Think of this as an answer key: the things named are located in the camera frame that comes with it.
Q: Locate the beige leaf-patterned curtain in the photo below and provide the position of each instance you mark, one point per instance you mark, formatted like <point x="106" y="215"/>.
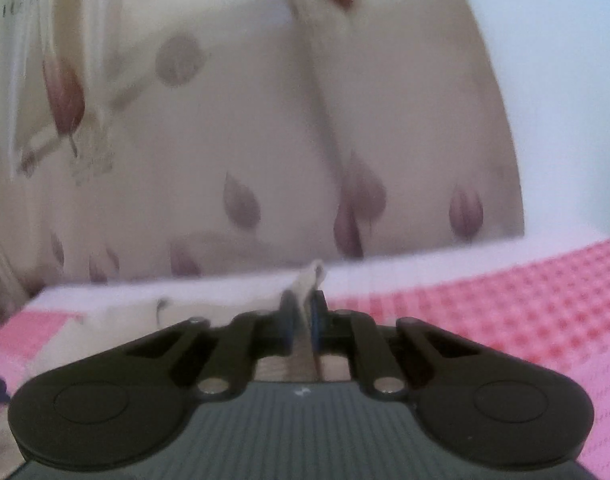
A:
<point x="144" y="139"/>

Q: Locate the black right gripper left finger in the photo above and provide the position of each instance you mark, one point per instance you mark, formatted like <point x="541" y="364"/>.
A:
<point x="122" y="405"/>

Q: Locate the pink and lilac bedsheet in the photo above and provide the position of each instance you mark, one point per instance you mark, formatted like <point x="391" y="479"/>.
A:
<point x="544" y="298"/>

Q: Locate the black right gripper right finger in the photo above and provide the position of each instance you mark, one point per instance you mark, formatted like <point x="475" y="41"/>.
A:
<point x="474" y="401"/>

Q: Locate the cream white small garment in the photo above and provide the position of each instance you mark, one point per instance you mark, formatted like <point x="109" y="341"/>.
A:
<point x="70" y="324"/>

